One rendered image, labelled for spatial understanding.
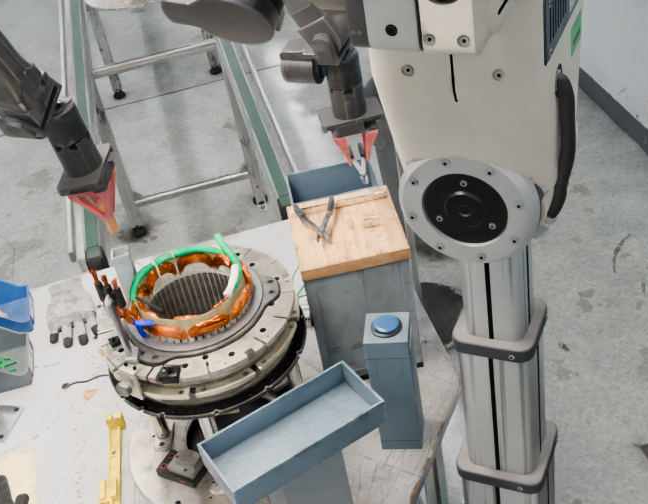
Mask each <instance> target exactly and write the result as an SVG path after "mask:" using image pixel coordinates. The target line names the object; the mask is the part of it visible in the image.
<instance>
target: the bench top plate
mask: <svg viewBox="0 0 648 504"><path fill-rule="evenodd" d="M223 239H224V241H225V243H226V244H227V245H236V246H244V247H249V248H251V249H256V250H259V251H262V252H264V253H266V254H268V255H270V256H272V257H273V258H275V259H276V260H277V261H279V262H280V263H281V264H282V265H283V266H284V267H285V268H286V270H287V271H288V273H289V277H287V278H285V279H286V280H287V279H290V278H291V279H292V276H293V274H294V272H295V270H296V269H297V267H298V260H297V256H296V251H295V246H294V242H293V237H292V232H291V228H290V223H289V219H288V220H284V221H281V222H277V223H273V224H269V225H266V226H262V227H258V228H255V229H251V230H247V231H244V232H240V233H236V234H232V235H229V236H225V237H223ZM77 277H82V285H83V288H84V290H85V291H86V292H88V293H89V294H90V296H91V297H92V300H93V303H94V305H95V308H96V314H97V317H96V319H97V321H98V322H99V318H105V317H107V316H103V315H102V313H101V312H102V310H103V308H104V307H103V302H101V301H100V299H99V296H98V294H97V291H96V289H95V286H94V279H93V276H92V275H91V274H90V273H88V274H84V275H81V276H77ZM62 281H64V280H62ZM62 281H58V282H55V283H51V284H48V285H45V286H42V287H38V288H33V289H29V291H30V293H31V296H32V298H33V301H34V317H35V324H34V325H33V326H34V330H33V331H32V332H29V339H30V341H31V343H32V345H33V349H34V376H33V377H32V384H30V385H28V386H24V387H21V388H17V389H14V390H10V391H6V392H3V393H0V405H10V406H23V407H24V410H23V412H22V414H21V415H20V417H19V419H18V421H17V422H16V424H15V426H14V428H13V429H12V431H11V433H10V434H9V436H8V438H7V440H6V441H5V443H0V457H3V456H7V455H10V454H13V453H16V452H19V451H23V450H26V449H28V448H31V447H34V446H35V450H36V473H37V499H38V504H80V503H81V504H82V503H83V504H97V502H99V481H101V480H105V481H106V482H107V476H108V426H107V424H106V422H105V414H109V413H112V415H113V418H114V412H117V411H121V412H122V415H123V414H124V410H125V408H126V410H125V414H124V416H123V417H124V420H125V422H126V425H127V426H126V429H124V430H122V467H121V504H151V503H150V502H149V501H148V500H147V499H146V498H145V497H144V496H143V495H142V494H141V492H140V491H139V489H138V488H137V486H136V484H135V482H134V480H133V478H132V475H131V472H130V469H129V463H128V446H129V440H130V436H131V433H132V430H133V428H134V425H135V423H136V421H137V419H138V417H139V416H137V415H140V414H141V412H142V410H141V411H138V410H136V409H134V408H132V407H131V406H129V405H128V404H127V403H125V402H124V400H123V399H124V398H123V399H121V398H120V397H119V396H118V394H117V393H116V391H115V390H114V388H113V386H112V384H111V381H110V378H109V376H102V377H97V378H95V379H93V380H91V381H89V382H85V383H76V384H73V385H71V386H70V387H69V388H68V389H62V385H63V384H64V383H69V384H71V383H73V382H76V381H86V380H88V379H91V378H93V377H95V376H97V375H102V374H108V365H107V362H108V361H107V359H106V356H103V357H101V355H100V354H99V352H98V351H97V350H99V349H101V346H100V343H99V339H98V336H95V335H94V334H93V333H92V331H91V329H90V327H89V325H88V323H86V324H85V328H86V332H87V335H88V339H89V342H88V344H87V345H85V346H82V345H80V344H79V341H78V338H77V335H76V331H75V328H72V338H73V344H72V346H71V347H70V348H64V346H63V337H62V332H59V333H58V341H57V342H56V343H55V344H51V343H50V341H49V336H50V330H49V328H48V325H47V320H46V311H47V308H48V305H49V303H50V302H51V295H50V292H49V290H48V288H49V287H50V286H52V285H54V284H57V283H60V282H62ZM413 292H414V300H415V307H416V315H417V323H418V330H419V338H420V346H421V353H422V360H423V364H424V367H420V368H417V372H418V379H419V386H420V394H421V401H422V408H423V416H424V427H423V449H382V446H381V440H380V435H379V429H378V428H377V429H375V430H373V431H372V432H370V433H368V434H367V435H365V436H364V437H362V438H360V439H359V440H357V441H355V442H354V443H352V444H351V445H349V446H347V447H346V448H344V449H342V453H343V457H344V462H345V467H346V471H347V476H348V480H349V485H350V489H351V494H352V498H353V503H354V504H413V503H414V501H415V499H416V496H417V494H418V491H419V489H420V487H421V484H422V482H423V479H424V477H425V474H426V472H427V470H428V467H429V465H430V462H431V460H432V458H433V455H434V453H435V450H436V448H437V446H438V443H439V441H440V438H441V436H442V433H443V431H444V429H445V426H446V424H447V421H448V419H449V417H450V414H451V412H452V409H453V407H454V405H455V402H456V400H457V397H458V395H459V392H460V390H461V388H462V386H461V381H460V379H459V376H458V374H457V371H456V369H455V367H454V365H453V364H452V362H451V360H450V358H449V356H448V354H447V352H446V350H445V348H444V346H443V344H442V342H441V340H440V338H439V336H438V334H437V332H436V330H435V328H434V327H433V325H432V323H431V321H430V319H429V317H428V315H427V313H426V311H425V309H424V307H423V305H422V303H421V301H420V299H419V297H418V295H417V293H416V292H415V290H414V288H413ZM97 346H99V347H97ZM95 349H96V350H95ZM87 350H88V351H87ZM86 352H87V354H86ZM90 353H91V354H90ZM83 354H84V355H85V357H84V355H83ZM92 356H94V358H93V357H92ZM299 356H300V358H299V361H302V362H304V363H306V364H308V365H310V366H311V367H313V368H314V369H316V370H317V371H319V372H320V373H321V372H323V366H322V362H321V357H320V353H319V348H318V344H317V339H316V334H315V330H314V327H308V328H307V336H306V342H305V346H304V349H303V352H302V354H299ZM95 357H96V359H97V360H96V359H95ZM88 359H89V360H88ZM87 360H88V361H87ZM104 360H105V361H104ZM92 362H93V363H95V364H93V363H92ZM99 363H100V364H99ZM102 366H104V367H102ZM98 367H99V368H98ZM98 370H99V372H98ZM104 370H105V371H104ZM95 373H97V374H95ZM93 375H94V376H93ZM97 379H98V380H97ZM103 381H106V382H103ZM96 383H97V385H96ZM91 389H98V391H97V392H96V393H95V394H94V396H93V397H92V398H90V399H89V400H88V401H86V399H85V398H84V396H83V395H84V394H85V391H86V390H91ZM65 391H66V392H65ZM116 402H117V403H118V404H116ZM115 405H117V406H118V407H117V406H115ZM71 407H72V408H71ZM70 408H71V410H70ZM95 408H96V409H97V410H99V411H100V412H102V413H105V414H102V413H100V412H99V411H97V410H96V409H95ZM78 412H80V413H78ZM135 412H136V413H135ZM133 413H135V414H133ZM132 414H133V415H132ZM129 415H131V416H129ZM74 429H77V430H74ZM84 440H85V442H83V441H84ZM76 444H77V445H76ZM75 445H76V446H75ZM82 446H83V447H82ZM80 450H81V451H80ZM81 452H82V453H81ZM78 453H79V454H78ZM78 455H79V456H78ZM77 456H78V457H77ZM75 458H76V459H75ZM84 464H85V466H84ZM80 465H81V466H80ZM82 468H83V469H82ZM80 471H81V472H80ZM84 471H85V472H84ZM75 472H77V473H75ZM79 472H80V474H79ZM83 472H84V473H83ZM80 477H82V478H80ZM79 478H80V479H79ZM75 482H78V483H75ZM93 482H96V483H93ZM90 483H93V484H90ZM88 484H90V485H88ZM87 485H88V486H87ZM77 489H78V490H79V492H80V493H78V490H77ZM75 490H77V491H75ZM79 496H81V497H79ZM78 497H79V498H78Z"/></svg>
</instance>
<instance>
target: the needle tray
mask: <svg viewBox="0 0 648 504"><path fill-rule="evenodd" d="M386 422H388V420H387V413H386V407H385V401H384V400H383V399H382V398H381V397H380V396H379V395H378V394H377V393H376V392H375V391H374V390H373V389H372V388H371V387H370V386H369V385H368V384H367V383H365V382H364V381H363V380H362V379H361V378H360V377H359V376H358V375H357V374H356V373H355V372H354V371H353V370H352V369H351V368H350V367H349V366H348V365H347V364H346V363H345V362H344V361H343V360H342V361H341V362H339V363H337V364H335V365H333V366H332V367H330V368H328V369H327V370H325V371H323V372H321V373H320V374H318V375H316V376H314V377H313V378H311V379H309V380H307V381H306V382H304V383H302V384H301V385H299V386H297V387H295V388H294V389H292V390H290V391H288V392H287V393H285V394H283V395H281V396H280V397H278V398H276V399H275V400H273V401H271V402H269V403H268V404H266V405H264V406H262V407H261V408H259V409H257V410H255V411H254V412H252V413H250V414H249V415H247V416H245V417H243V418H242V419H240V420H238V421H236V422H235V423H233V424H231V425H230V426H228V427H226V428H224V429H223V430H221V431H219V432H217V433H216V434H214V435H212V436H210V437H209V438H207V439H205V440H204V441H202V442H200V443H198V444H197V447H198V449H199V452H200V455H201V458H202V461H203V463H204V465H205V467H206V468H207V469H208V471H209V472H210V473H211V475H212V476H213V478H214V479H215V480H216V482H217V483H218V484H219V486H220V487H221V488H222V490H223V491H224V493H225V494H226V495H227V497H228V498H229V499H230V501H231V502H232V503H233V504H255V503H257V502H258V501H260V500H261V499H263V498H265V497H266V496H268V495H269V498H270V501H271V504H354V503H353V498H352V494H351V489H350V485H349V480H348V476H347V471H346V467H345V462H344V457H343V453H342V449H344V448H346V447H347V446H349V445H351V444H352V443H354V442H355V441H357V440H359V439H360V438H362V437H364V436H365V435H367V434H368V433H370V432H372V431H373V430H375V429H377V428H378V427H380V426H381V425H383V424H385V423H386Z"/></svg>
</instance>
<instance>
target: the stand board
mask: <svg viewBox="0 0 648 504"><path fill-rule="evenodd" d="M383 190H387V195H388V197H387V198H382V199H378V200H373V201H368V202H364V203H359V204H355V205H350V206H346V207H341V208H340V205H339V208H336V209H334V211H333V215H331V218H330V220H329V222H328V224H327V226H326V227H329V232H330V236H329V238H330V240H327V238H326V237H325V238H320V239H319V242H318V243H317V239H316V240H314V239H313V235H312V230H313V229H312V228H311V227H310V226H308V225H307V224H306V223H305V222H302V221H301V220H300V219H299V218H298V217H295V218H291V213H290V211H292V210H293V206H288V207H286V209H287V214H288V218H289V223H290V228H291V232H292V237H293V242H294V246H295V251H296V256H297V260H298V265H299V269H300V274H301V279H302V282H306V281H311V280H315V279H320V278H324V277H329V276H333V275H338V274H342V273H347V272H351V271H356V270H360V269H365V268H370V267H374V266H379V265H383V264H388V263H392V262H397V261H401V260H406V259H410V258H411V251H410V246H409V244H408V241H407V239H406V236H405V233H404V231H403V228H402V225H401V223H400V220H399V218H398V215H397V212H396V210H395V207H394V204H393V202H392V199H391V196H390V194H389V191H388V189H387V186H386V185H384V186H380V187H375V188H371V189H366V190H361V191H357V192H352V193H348V194H343V195H338V196H334V201H337V200H338V202H339V200H342V199H347V198H351V197H356V196H360V195H365V194H370V193H374V192H379V191H383ZM328 201H329V198H325V199H320V200H316V201H311V202H306V203H302V204H297V205H298V206H299V207H300V209H301V208H305V207H310V206H315V205H319V204H324V203H328ZM326 213H327V211H323V212H318V213H313V214H309V215H305V216H306V217H307V218H309V219H310V220H311V221H312V222H314V223H315V224H316V225H318V226H319V227H320V226H321V224H322V222H323V221H322V217H325V215H326ZM378 215H379V218H380V226H375V227H370V228H366V229H364V228H363V222H362V219H364V218H369V217H373V216H378Z"/></svg>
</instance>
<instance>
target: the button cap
mask: <svg viewBox="0 0 648 504"><path fill-rule="evenodd" d="M373 327H374V330H375V332H377V333H379V334H391V333H393V332H395V331H396V330H397V329H398V328H399V322H398V319H397V318H396V317H395V316H393V315H381V316H379V317H377V318H376V319H375V320H374V322H373Z"/></svg>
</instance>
